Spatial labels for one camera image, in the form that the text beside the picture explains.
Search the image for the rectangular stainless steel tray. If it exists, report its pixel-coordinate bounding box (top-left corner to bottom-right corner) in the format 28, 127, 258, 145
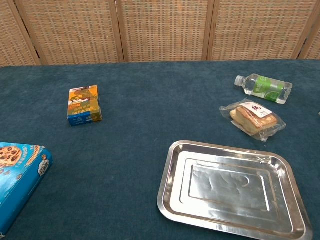
156, 139, 314, 240

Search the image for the small orange blue carton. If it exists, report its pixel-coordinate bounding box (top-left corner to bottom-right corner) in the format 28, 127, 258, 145
66, 84, 103, 127

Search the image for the clear green-label water bottle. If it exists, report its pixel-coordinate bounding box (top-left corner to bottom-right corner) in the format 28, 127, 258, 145
234, 73, 294, 105

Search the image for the woven wooden folding screen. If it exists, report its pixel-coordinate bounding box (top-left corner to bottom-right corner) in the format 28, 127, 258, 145
0, 0, 320, 68

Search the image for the plastic-wrapped bread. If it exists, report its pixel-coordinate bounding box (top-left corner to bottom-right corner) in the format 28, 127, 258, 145
219, 98, 287, 143

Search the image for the blue chocolate cookie box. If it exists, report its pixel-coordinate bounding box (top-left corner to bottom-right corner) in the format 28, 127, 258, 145
0, 141, 54, 237

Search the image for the blue tablecloth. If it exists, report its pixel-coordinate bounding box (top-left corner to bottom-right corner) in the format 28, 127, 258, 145
0, 58, 320, 240

